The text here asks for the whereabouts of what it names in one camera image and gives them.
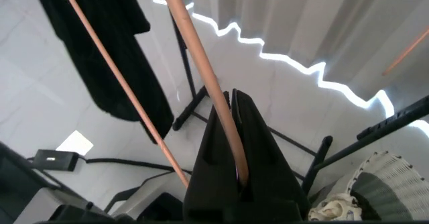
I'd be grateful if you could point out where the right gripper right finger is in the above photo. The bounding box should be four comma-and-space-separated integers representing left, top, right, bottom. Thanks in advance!
231, 89, 311, 221

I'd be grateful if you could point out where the black clothes rack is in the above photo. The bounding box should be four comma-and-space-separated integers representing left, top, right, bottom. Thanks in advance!
169, 12, 429, 197

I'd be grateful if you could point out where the white curtain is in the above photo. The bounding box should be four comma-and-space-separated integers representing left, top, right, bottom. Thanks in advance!
177, 0, 429, 113

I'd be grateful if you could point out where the black cable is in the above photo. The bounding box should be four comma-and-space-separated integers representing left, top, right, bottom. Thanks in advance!
78, 156, 194, 176

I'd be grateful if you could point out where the black power adapter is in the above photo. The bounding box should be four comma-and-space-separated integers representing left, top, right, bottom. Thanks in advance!
33, 149, 80, 172

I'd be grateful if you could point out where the black garment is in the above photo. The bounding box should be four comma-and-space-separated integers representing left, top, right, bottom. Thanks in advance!
32, 0, 175, 145

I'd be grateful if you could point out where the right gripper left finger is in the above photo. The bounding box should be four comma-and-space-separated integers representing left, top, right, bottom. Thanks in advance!
183, 91, 241, 221

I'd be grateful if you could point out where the white laundry basket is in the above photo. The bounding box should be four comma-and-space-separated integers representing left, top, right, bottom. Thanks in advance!
347, 151, 429, 222

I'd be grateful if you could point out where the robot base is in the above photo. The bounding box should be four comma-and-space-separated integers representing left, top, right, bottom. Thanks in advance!
0, 142, 186, 224

